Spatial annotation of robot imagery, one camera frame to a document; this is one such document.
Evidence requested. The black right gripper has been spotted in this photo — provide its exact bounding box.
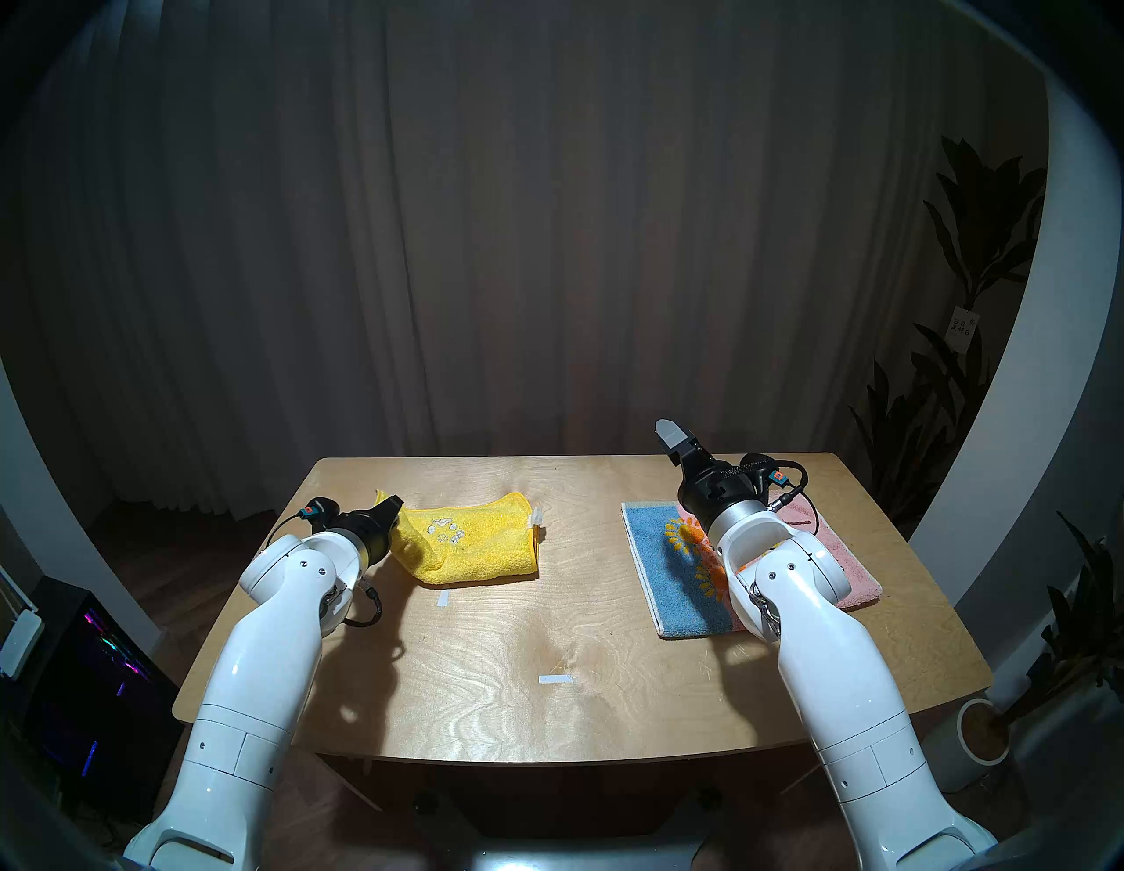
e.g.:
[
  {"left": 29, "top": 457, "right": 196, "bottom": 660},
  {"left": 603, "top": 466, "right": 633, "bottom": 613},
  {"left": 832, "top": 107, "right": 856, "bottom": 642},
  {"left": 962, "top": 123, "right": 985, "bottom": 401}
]
[{"left": 654, "top": 419, "right": 760, "bottom": 530}]

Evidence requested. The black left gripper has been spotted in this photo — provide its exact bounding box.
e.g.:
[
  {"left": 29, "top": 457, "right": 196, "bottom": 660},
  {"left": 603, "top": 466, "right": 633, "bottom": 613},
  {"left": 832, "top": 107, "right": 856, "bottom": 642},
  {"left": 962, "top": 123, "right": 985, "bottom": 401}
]
[{"left": 338, "top": 494, "right": 406, "bottom": 567}]

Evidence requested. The yellow terry towel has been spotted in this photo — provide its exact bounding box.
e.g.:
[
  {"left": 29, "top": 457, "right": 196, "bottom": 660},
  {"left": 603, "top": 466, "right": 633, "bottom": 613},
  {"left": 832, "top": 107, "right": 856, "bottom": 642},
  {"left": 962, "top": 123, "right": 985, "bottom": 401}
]
[{"left": 376, "top": 489, "right": 546, "bottom": 587}]

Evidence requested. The pink blue sunflower towel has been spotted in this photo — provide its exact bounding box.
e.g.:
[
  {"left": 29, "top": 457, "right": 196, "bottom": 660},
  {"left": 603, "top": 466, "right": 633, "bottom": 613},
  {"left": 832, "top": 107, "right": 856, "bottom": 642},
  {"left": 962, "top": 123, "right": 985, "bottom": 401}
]
[{"left": 621, "top": 495, "right": 883, "bottom": 641}]

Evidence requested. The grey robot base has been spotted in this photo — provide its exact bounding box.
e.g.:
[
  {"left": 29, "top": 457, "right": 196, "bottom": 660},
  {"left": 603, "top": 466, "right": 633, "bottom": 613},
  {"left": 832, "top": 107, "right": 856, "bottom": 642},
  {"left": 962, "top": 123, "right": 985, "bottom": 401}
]
[{"left": 437, "top": 834, "right": 705, "bottom": 871}]

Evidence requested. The grey pleated curtain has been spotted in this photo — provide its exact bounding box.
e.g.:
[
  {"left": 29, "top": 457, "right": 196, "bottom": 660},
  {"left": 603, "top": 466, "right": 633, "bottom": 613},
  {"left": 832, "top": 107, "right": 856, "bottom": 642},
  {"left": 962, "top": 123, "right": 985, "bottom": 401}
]
[{"left": 0, "top": 0, "right": 1055, "bottom": 521}]

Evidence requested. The white curved arch panel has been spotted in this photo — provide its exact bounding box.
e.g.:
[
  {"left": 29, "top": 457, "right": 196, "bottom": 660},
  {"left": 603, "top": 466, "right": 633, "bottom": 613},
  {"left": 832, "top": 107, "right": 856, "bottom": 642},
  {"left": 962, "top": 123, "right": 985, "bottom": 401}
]
[
  {"left": 908, "top": 70, "right": 1124, "bottom": 687},
  {"left": 0, "top": 358, "right": 164, "bottom": 656}
]

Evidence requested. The black computer tower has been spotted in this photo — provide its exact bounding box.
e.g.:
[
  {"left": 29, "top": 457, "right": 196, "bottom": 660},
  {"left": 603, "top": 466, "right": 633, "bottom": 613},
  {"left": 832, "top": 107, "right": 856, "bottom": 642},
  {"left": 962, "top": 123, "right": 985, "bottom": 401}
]
[{"left": 21, "top": 578, "right": 182, "bottom": 828}]

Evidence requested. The tall dark leafy plant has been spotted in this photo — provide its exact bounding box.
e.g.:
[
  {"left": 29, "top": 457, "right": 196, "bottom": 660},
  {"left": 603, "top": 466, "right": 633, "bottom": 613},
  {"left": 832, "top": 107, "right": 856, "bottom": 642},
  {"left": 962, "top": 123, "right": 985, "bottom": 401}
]
[{"left": 847, "top": 135, "right": 1048, "bottom": 529}]

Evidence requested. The white round plant pot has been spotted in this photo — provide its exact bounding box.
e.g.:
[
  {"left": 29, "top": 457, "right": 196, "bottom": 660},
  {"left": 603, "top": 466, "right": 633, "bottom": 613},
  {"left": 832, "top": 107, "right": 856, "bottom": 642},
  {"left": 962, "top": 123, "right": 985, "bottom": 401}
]
[{"left": 919, "top": 697, "right": 1012, "bottom": 795}]

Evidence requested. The small dark leafy plant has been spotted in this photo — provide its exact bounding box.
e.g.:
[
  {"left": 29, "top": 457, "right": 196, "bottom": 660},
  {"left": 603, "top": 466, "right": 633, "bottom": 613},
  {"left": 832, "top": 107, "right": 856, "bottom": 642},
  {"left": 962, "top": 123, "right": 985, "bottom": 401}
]
[{"left": 996, "top": 513, "right": 1124, "bottom": 731}]

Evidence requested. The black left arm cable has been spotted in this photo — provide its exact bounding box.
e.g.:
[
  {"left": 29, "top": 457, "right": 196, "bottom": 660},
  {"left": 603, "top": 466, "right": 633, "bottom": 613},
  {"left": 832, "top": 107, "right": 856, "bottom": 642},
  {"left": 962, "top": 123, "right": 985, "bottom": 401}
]
[{"left": 337, "top": 582, "right": 385, "bottom": 630}]

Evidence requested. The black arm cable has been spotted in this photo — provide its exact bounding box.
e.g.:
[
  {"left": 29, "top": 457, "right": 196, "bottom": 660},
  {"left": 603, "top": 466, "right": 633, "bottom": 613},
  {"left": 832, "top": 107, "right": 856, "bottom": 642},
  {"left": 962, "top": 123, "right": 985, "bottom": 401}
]
[
  {"left": 741, "top": 453, "right": 823, "bottom": 538},
  {"left": 337, "top": 582, "right": 385, "bottom": 630}
]

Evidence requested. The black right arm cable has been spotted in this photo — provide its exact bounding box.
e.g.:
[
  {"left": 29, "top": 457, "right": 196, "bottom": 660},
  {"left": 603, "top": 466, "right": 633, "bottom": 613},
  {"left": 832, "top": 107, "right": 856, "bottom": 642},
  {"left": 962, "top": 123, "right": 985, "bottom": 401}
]
[{"left": 741, "top": 453, "right": 823, "bottom": 538}]

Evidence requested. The white wall device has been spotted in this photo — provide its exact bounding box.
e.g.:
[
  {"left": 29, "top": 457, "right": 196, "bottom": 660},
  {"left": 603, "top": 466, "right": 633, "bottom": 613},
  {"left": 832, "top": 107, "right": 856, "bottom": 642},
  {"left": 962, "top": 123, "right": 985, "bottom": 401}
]
[{"left": 0, "top": 604, "right": 44, "bottom": 680}]

